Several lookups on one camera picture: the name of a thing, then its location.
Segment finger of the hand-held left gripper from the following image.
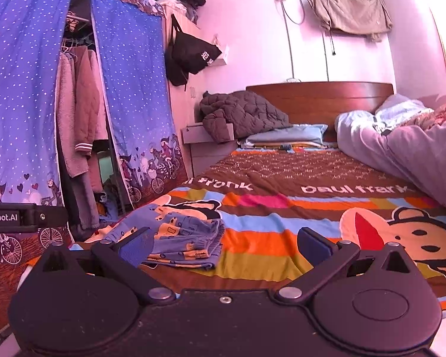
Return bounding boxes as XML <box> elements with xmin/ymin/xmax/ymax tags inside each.
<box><xmin>29</xmin><ymin>204</ymin><xmax>69</xmax><ymax>228</ymax></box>

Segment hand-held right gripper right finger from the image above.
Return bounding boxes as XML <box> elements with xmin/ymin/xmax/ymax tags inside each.
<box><xmin>275</xmin><ymin>227</ymin><xmax>419</xmax><ymax>303</ymax></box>

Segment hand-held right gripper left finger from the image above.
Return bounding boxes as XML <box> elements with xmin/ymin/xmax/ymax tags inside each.
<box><xmin>41</xmin><ymin>227</ymin><xmax>176</xmax><ymax>304</ymax></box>

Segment blue printed pants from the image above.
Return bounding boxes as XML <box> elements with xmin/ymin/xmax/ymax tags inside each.
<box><xmin>100</xmin><ymin>204</ymin><xmax>226</xmax><ymax>270</ymax></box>

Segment grey hanging garment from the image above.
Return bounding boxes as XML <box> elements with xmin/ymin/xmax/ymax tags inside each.
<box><xmin>71</xmin><ymin>171</ymin><xmax>102</xmax><ymax>232</ymax></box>

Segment striped cartoon printed bedsheet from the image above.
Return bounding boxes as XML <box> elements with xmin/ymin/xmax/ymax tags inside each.
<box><xmin>71</xmin><ymin>145</ymin><xmax>446</xmax><ymax>310</ymax></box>

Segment beige fleece coat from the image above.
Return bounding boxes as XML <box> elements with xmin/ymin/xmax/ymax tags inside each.
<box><xmin>57</xmin><ymin>50</ymin><xmax>97</xmax><ymax>178</ymax></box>

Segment light blue pillow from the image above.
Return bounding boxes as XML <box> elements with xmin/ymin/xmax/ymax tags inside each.
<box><xmin>239</xmin><ymin>123</ymin><xmax>328</xmax><ymax>148</ymax></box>

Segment grey nightstand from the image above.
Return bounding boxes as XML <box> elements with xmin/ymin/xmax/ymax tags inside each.
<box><xmin>181</xmin><ymin>122</ymin><xmax>235</xmax><ymax>178</ymax></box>

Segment grey quilt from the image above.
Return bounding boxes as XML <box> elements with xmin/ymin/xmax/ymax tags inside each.
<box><xmin>336</xmin><ymin>91</ymin><xmax>446</xmax><ymax>224</ymax></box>

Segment brown wooden headboard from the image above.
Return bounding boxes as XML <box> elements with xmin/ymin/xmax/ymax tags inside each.
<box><xmin>246</xmin><ymin>81</ymin><xmax>394</xmax><ymax>143</ymax></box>

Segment dark quilted jacket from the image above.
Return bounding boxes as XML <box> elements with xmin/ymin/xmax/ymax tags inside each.
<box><xmin>199</xmin><ymin>90</ymin><xmax>294</xmax><ymax>144</ymax></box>

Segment blue dotted fabric wardrobe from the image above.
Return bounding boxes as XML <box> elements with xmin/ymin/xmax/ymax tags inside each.
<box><xmin>0</xmin><ymin>0</ymin><xmax>189</xmax><ymax>337</ymax></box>

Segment white crumpled pillow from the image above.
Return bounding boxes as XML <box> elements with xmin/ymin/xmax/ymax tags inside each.
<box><xmin>375</xmin><ymin>94</ymin><xmax>434</xmax><ymax>128</ymax></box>

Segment red floral blanket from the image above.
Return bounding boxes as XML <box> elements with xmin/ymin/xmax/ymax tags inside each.
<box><xmin>408</xmin><ymin>100</ymin><xmax>446</xmax><ymax>131</ymax></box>

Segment black tote bag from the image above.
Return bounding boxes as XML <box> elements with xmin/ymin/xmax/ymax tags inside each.
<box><xmin>165</xmin><ymin>15</ymin><xmax>223</xmax><ymax>87</ymax></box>

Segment khaki hanging garment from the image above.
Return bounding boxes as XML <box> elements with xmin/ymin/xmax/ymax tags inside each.
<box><xmin>308</xmin><ymin>0</ymin><xmax>393</xmax><ymax>42</ymax></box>

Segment black wall cable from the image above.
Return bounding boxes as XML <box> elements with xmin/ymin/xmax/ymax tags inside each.
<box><xmin>282</xmin><ymin>0</ymin><xmax>306</xmax><ymax>82</ymax></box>

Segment small white wall shelf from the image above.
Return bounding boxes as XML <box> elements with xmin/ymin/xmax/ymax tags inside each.
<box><xmin>207</xmin><ymin>44</ymin><xmax>230</xmax><ymax>65</ymax></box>

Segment framed wall picture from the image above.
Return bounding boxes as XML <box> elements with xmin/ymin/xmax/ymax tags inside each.
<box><xmin>430</xmin><ymin>7</ymin><xmax>446</xmax><ymax>74</ymax></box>

